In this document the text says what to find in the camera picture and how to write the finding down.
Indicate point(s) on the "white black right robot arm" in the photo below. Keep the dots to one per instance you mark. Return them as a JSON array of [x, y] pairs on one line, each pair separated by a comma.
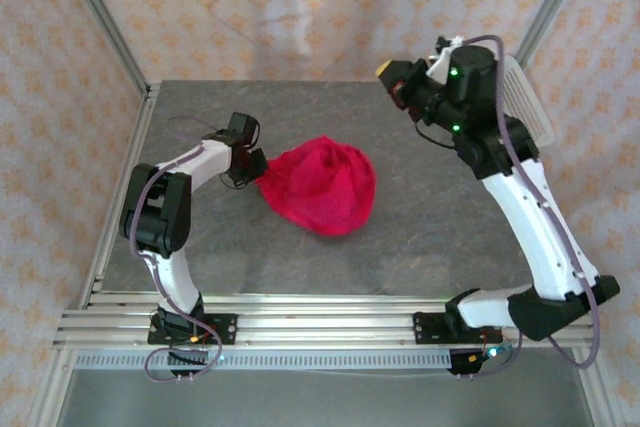
[[540, 227]]

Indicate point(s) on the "grey metal lower panel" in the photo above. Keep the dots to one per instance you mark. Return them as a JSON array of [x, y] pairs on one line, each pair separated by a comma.
[[320, 402]]

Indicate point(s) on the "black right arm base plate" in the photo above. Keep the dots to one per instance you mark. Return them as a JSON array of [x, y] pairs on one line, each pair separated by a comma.
[[425, 329]]

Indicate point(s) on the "aluminium frame leg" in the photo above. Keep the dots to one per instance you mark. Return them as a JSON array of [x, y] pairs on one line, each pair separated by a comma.
[[50, 392], [597, 387]]

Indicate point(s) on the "wide aluminium cross rail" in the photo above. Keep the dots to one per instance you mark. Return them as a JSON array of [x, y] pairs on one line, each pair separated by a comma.
[[325, 322]]

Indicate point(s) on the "white orange patterned curtain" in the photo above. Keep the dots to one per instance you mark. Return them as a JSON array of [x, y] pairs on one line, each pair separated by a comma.
[[320, 12]]

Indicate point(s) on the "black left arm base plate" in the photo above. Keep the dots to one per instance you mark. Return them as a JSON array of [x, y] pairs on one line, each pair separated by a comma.
[[222, 329]]

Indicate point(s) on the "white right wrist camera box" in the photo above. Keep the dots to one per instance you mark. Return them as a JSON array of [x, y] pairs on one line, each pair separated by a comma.
[[439, 67]]

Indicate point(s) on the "white plastic basket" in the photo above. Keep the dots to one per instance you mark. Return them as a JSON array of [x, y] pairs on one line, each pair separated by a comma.
[[525, 97]]

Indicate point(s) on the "red t-shirt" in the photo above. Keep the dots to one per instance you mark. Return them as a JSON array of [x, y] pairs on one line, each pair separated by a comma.
[[320, 187]]

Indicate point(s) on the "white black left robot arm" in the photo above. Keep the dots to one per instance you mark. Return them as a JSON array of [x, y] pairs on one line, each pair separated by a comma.
[[155, 212]]

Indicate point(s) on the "aluminium table side rail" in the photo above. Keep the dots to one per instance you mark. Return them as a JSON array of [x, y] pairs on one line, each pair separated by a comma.
[[136, 147]]

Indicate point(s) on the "small circuit board with LED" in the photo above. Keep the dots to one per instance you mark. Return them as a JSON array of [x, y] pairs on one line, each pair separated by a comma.
[[495, 351]]

